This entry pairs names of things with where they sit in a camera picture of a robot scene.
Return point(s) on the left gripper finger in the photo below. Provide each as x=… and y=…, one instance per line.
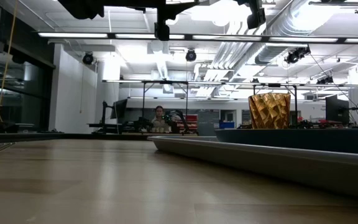
x=162, y=31

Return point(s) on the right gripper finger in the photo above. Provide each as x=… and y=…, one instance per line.
x=256, y=18

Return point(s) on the amber faceted cup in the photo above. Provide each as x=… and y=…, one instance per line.
x=269, y=112

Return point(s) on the blue round plate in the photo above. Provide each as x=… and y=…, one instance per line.
x=291, y=141

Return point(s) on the black background robot arm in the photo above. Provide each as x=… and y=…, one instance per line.
x=168, y=118

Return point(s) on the gray plastic tray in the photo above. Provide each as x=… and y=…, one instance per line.
x=259, y=161

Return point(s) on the black beam with light strips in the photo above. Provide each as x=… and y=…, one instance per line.
x=73, y=35

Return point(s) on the black computer monitor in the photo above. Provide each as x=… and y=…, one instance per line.
x=337, y=109
x=120, y=109

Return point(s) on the person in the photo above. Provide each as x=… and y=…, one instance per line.
x=160, y=123

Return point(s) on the red cabinet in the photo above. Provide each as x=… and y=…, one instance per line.
x=193, y=119

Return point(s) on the blue box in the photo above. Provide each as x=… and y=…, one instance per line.
x=227, y=125

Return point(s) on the black round hanging camera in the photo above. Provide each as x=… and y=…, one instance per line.
x=88, y=58
x=190, y=55

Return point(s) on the black background workstation frame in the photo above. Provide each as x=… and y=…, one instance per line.
x=166, y=82

